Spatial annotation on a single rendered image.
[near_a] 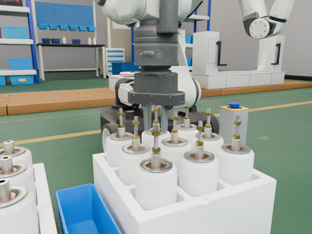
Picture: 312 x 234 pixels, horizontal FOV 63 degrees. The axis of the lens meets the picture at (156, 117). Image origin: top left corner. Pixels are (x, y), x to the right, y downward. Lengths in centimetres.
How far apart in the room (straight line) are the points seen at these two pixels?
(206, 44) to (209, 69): 32
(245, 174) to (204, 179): 13
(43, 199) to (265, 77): 375
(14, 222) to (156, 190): 26
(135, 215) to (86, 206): 31
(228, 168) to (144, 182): 23
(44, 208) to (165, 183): 26
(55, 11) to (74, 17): 42
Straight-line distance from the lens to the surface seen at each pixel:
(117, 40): 710
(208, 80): 333
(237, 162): 67
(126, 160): 65
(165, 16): 47
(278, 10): 110
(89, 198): 82
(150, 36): 49
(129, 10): 51
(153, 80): 51
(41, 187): 70
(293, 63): 647
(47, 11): 662
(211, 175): 62
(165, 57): 49
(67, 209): 83
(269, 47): 437
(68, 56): 902
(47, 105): 251
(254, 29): 110
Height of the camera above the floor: 49
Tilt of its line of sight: 13 degrees down
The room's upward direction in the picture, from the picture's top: straight up
